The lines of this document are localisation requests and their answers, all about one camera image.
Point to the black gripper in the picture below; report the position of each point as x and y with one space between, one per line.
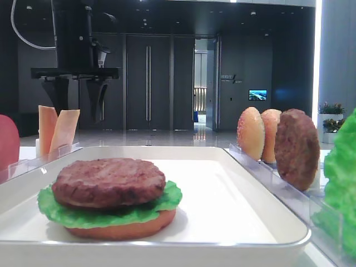
62 88

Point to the orange cheese slice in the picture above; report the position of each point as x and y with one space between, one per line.
47 122
64 134

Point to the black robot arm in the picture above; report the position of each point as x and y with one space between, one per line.
79 57

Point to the red tomato slice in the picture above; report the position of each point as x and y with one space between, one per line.
10 142

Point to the meat patty on tray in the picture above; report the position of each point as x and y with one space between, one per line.
108 183

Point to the green lettuce on tray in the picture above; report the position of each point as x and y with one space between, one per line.
86 219

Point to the bun slice under lettuce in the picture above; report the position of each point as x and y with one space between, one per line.
127 232

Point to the standing brown meat patty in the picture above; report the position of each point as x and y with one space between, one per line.
297 149

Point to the standing green lettuce leaf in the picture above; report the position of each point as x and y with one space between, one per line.
342 183

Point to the dark double door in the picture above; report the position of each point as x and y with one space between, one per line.
155 89

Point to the white rectangular metal tray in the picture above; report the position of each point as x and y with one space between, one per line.
226 217

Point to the sesame bun top left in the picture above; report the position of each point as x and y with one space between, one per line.
251 133

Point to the sesame bun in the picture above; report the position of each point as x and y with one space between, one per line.
251 133
271 118

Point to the sesame bun top right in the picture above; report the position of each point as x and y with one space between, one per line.
271 118

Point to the white planter with flowers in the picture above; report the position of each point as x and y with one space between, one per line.
330 120

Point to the left clear acrylic rail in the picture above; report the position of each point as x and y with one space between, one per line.
26 165

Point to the clear acrylic rail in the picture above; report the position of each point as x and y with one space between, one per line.
303 204
26 165

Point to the wall display screen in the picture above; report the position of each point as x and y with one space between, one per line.
257 95

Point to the right clear acrylic rail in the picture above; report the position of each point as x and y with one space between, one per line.
303 204

